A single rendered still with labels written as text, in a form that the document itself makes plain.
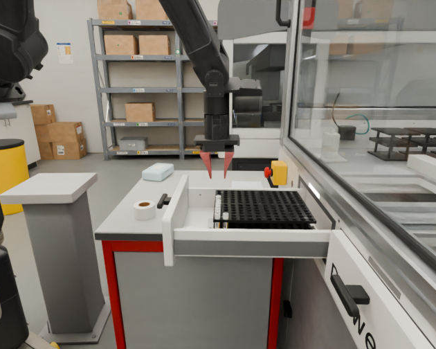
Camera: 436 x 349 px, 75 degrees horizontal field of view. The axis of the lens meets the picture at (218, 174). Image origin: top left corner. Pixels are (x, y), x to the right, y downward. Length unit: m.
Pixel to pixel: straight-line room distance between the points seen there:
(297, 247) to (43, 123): 4.80
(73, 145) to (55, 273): 3.67
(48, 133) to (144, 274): 4.35
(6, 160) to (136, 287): 2.32
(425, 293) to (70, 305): 1.47
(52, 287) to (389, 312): 1.41
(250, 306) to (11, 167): 2.60
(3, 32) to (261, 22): 1.07
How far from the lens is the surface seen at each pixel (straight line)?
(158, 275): 0.98
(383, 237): 0.45
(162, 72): 4.94
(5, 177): 3.18
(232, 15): 1.47
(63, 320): 1.71
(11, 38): 0.66
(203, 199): 0.83
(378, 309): 0.45
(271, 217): 0.64
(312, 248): 0.63
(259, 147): 1.49
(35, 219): 1.44
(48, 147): 5.22
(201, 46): 0.56
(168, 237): 0.59
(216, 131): 0.63
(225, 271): 0.95
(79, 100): 5.33
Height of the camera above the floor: 1.18
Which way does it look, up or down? 18 degrees down
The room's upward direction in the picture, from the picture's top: straight up
